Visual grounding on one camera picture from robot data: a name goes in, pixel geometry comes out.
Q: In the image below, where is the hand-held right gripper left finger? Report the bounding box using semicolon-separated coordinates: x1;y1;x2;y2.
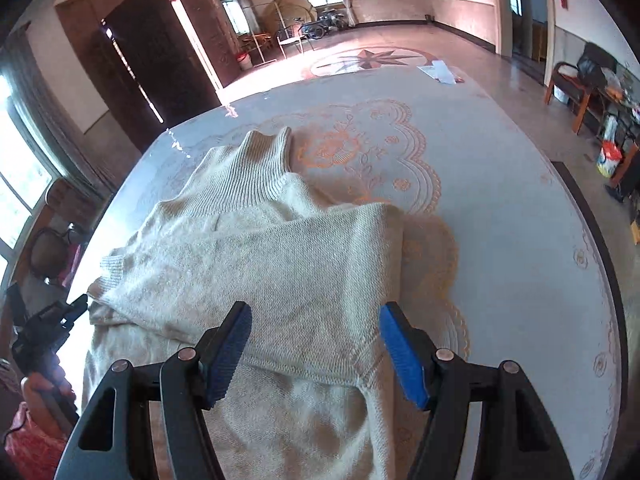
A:
55;301;253;480

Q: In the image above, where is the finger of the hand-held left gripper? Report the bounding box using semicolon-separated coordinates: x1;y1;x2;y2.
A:
62;293;89;324

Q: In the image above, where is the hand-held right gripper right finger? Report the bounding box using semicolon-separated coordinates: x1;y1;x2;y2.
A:
379;301;576;480

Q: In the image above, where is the beige knit sweater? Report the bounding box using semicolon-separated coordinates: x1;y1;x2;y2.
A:
82;126;407;480

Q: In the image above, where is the person's left forearm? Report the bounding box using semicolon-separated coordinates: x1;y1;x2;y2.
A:
0;357;71;480

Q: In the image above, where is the person's left hand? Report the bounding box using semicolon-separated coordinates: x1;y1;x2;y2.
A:
20;373;77;424

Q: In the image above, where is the large bright window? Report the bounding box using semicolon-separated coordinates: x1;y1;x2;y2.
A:
0;74;57;262

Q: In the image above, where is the floral lace tablecloth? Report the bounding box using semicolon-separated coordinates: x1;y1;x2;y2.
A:
65;67;624;480

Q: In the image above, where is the large dark wooden door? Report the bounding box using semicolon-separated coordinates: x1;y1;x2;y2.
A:
55;0;222;154

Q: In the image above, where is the white paper sheet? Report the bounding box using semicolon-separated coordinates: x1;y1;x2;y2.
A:
417;59;467;85

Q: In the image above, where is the colourful plastic bag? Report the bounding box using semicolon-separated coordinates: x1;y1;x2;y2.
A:
597;139;624;179

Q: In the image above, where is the carved brown door leaf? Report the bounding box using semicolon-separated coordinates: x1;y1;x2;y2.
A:
181;0;242;89

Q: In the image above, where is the dark wooden armchair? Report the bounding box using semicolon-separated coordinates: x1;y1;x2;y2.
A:
544;42;619;134

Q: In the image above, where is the side window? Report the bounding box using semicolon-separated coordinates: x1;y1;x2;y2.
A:
215;0;252;37

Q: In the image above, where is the cluttered side table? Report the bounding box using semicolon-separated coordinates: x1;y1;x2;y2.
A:
594;66;640;137

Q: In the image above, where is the bicycle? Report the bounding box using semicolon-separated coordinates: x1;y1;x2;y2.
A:
299;9;349;39

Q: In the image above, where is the large round woven basket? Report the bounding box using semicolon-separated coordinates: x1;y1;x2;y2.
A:
262;0;317;37

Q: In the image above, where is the metal frame chair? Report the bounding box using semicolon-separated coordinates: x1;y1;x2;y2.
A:
274;24;309;59

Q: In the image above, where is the door frame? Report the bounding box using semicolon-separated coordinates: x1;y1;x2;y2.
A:
491;0;557;62

